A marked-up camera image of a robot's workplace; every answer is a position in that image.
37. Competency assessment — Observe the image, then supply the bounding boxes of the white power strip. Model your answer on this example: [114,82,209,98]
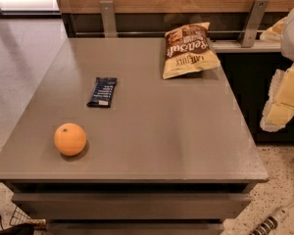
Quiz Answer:
[249,202,294,235]

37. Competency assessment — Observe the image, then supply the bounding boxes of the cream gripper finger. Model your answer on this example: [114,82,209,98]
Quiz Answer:
[260,18,286,42]
[260,64,294,132]

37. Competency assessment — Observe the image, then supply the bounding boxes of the dark blue candy bar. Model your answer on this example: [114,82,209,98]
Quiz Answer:
[86,77,118,108]

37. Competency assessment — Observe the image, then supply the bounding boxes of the grey drawer cabinet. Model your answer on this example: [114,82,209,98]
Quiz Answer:
[0,38,269,235]

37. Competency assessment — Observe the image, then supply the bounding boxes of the metal bracket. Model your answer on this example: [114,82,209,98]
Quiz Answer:
[239,0,270,48]
[100,0,118,38]

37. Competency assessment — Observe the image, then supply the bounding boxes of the left metal bracket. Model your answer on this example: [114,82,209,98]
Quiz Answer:
[100,0,118,38]

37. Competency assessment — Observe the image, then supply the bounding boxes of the brown yellow chip bag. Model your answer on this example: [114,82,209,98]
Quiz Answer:
[163,23,221,79]

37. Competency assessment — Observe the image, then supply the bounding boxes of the orange fruit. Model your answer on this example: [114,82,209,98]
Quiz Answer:
[54,123,86,157]

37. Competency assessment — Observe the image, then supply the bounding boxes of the right metal bracket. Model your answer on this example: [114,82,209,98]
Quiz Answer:
[239,0,270,48]

